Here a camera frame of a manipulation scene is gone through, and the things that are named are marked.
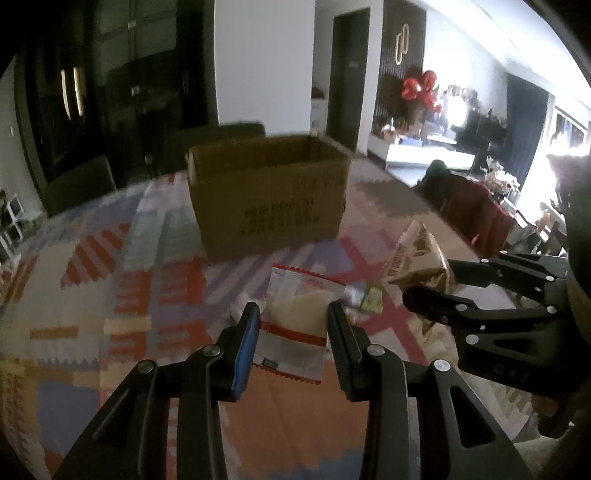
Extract red balloons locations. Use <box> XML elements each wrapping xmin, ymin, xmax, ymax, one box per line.
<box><xmin>402</xmin><ymin>70</ymin><xmax>444</xmax><ymax>114</ymax></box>

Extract green snack packet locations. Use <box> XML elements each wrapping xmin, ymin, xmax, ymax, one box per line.
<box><xmin>358</xmin><ymin>284</ymin><xmax>384</xmax><ymax>313</ymax></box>

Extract brown cardboard box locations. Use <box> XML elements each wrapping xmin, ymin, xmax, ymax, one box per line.
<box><xmin>185</xmin><ymin>135</ymin><xmax>354</xmax><ymax>261</ymax></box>

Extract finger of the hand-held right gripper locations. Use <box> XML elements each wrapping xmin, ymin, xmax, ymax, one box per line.
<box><xmin>403</xmin><ymin>284</ymin><xmax>566</xmax><ymax>330</ymax></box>
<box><xmin>445</xmin><ymin>253</ymin><xmax>570</xmax><ymax>298</ymax></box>

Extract tan snack bag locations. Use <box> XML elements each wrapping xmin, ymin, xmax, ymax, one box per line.
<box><xmin>379</xmin><ymin>220</ymin><xmax>458</xmax><ymax>296</ymax></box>

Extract dark dining chair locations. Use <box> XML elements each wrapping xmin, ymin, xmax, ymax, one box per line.
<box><xmin>41</xmin><ymin>156</ymin><xmax>116</xmax><ymax>217</ymax></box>
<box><xmin>161</xmin><ymin>122</ymin><xmax>267</xmax><ymax>175</ymax></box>

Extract white red-striped snack packet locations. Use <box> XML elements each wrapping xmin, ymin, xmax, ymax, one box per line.
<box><xmin>252</xmin><ymin>264</ymin><xmax>347</xmax><ymax>384</ymax></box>

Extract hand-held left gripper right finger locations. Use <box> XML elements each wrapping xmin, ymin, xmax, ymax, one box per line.
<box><xmin>327</xmin><ymin>302</ymin><xmax>541</xmax><ymax>480</ymax></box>

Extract dark doorway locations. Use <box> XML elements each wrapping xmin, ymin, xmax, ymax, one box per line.
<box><xmin>325</xmin><ymin>8</ymin><xmax>371</xmax><ymax>151</ymax></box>

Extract patterned tablecloth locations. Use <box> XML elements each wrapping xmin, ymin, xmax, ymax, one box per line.
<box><xmin>0</xmin><ymin>171</ymin><xmax>546</xmax><ymax>480</ymax></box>

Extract white wall emblem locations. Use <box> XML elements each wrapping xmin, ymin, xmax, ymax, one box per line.
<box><xmin>395</xmin><ymin>22</ymin><xmax>413</xmax><ymax>66</ymax></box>

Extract dark glass cabinet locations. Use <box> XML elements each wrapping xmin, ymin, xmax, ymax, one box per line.
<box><xmin>14</xmin><ymin>0</ymin><xmax>218</xmax><ymax>185</ymax></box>

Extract white counter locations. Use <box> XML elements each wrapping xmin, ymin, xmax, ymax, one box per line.
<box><xmin>369</xmin><ymin>134</ymin><xmax>476</xmax><ymax>175</ymax></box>

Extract red chair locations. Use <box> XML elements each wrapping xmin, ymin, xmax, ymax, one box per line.
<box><xmin>418</xmin><ymin>159</ymin><xmax>515</xmax><ymax>259</ymax></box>

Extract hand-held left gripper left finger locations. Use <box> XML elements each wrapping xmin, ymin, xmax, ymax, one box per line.
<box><xmin>51</xmin><ymin>302</ymin><xmax>264</xmax><ymax>480</ymax></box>

